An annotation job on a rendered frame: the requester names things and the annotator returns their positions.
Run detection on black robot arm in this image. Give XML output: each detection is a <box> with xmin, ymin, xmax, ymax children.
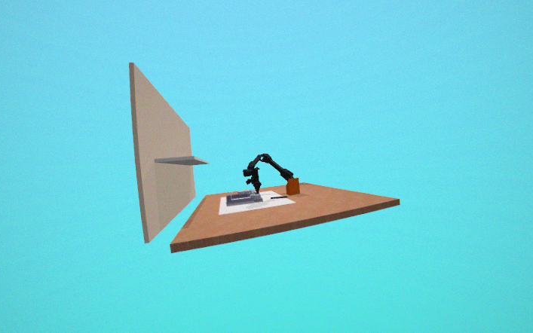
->
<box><xmin>243</xmin><ymin>154</ymin><xmax>294</xmax><ymax>184</ymax></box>

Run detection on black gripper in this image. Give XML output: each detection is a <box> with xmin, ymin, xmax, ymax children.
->
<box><xmin>251</xmin><ymin>175</ymin><xmax>262</xmax><ymax>194</ymax></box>

